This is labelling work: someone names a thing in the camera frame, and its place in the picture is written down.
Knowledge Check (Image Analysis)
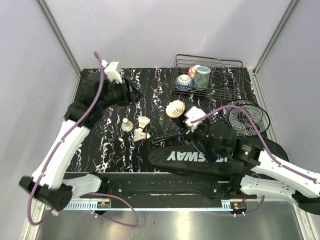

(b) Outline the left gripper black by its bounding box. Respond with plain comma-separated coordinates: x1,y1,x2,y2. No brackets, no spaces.
99,77,145,110

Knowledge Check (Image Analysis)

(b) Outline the black shuttlecock tube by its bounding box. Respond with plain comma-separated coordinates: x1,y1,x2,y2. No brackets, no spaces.
172,110,191,142

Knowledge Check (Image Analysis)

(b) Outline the white feather shuttlecock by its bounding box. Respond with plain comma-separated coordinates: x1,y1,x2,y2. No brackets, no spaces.
165,100,186,118
121,117,134,132
137,116,151,132
133,128,151,142

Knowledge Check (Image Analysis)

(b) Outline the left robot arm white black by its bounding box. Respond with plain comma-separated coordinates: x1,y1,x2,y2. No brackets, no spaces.
19,72,144,212

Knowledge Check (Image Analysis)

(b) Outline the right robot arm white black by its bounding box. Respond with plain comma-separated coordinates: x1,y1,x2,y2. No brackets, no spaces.
185,122,320,215

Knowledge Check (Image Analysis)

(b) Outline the black badminton racket lower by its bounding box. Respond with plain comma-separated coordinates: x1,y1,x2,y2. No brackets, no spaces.
150,105,271,144

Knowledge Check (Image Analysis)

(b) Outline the black badminton racket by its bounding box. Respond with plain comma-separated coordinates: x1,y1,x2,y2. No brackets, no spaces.
220,99,270,132
150,105,271,144

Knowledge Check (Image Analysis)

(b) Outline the black badminton racket upper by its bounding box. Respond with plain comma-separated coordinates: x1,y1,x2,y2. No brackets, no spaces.
220,99,270,132

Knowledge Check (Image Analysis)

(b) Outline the black Crossway racket bag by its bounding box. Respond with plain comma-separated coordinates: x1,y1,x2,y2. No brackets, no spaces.
146,138,290,180

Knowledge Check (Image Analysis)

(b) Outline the blue white patterned bowl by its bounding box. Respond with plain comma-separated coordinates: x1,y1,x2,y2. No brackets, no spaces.
174,74,194,92

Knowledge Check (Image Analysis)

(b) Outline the light blue butterfly cup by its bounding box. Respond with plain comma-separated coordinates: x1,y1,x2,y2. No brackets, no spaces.
193,66,211,91

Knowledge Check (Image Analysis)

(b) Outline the red white patterned cup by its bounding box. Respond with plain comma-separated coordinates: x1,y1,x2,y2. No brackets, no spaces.
188,64,201,80

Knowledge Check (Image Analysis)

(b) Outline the small pink object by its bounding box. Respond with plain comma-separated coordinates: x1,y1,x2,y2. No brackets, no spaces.
51,210,59,216

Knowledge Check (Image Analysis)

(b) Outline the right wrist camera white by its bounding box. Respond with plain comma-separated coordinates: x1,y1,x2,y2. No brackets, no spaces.
184,106,206,132

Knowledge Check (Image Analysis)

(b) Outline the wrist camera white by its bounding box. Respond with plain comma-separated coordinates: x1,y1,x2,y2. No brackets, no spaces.
101,59,123,84
184,106,206,132

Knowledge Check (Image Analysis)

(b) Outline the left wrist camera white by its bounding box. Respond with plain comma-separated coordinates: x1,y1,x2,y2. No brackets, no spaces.
101,59,123,84

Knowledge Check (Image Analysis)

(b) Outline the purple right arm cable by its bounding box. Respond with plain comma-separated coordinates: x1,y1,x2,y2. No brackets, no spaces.
191,104,320,217

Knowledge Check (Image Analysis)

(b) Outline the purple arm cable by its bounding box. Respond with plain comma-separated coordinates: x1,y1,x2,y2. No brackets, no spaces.
27,51,140,228
191,104,320,217

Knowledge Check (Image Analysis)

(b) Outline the dark wire dish rack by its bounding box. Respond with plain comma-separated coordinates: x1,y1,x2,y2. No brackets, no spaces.
171,54,245,100

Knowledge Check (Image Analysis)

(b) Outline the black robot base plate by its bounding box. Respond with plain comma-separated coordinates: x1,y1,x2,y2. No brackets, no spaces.
79,172,258,208

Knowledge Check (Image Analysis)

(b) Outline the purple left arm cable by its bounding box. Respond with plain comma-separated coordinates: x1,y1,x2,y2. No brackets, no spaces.
27,51,140,228

